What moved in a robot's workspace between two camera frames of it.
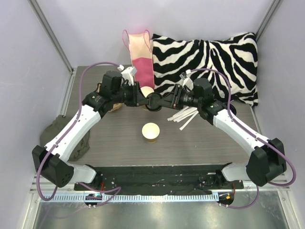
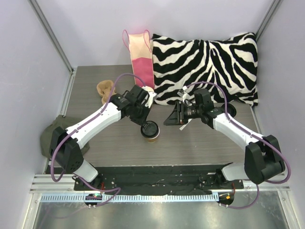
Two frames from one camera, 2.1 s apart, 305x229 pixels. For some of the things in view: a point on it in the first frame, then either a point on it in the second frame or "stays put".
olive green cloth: x=50 y=131 stays put
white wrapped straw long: x=188 y=120 stays put
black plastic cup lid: x=152 y=105 → x=150 y=129
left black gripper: x=136 y=94 → x=139 y=118
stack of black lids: x=233 y=109 stays put
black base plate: x=159 y=180 stays put
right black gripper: x=177 y=96 → x=179 y=114
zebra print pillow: x=236 y=57 stays put
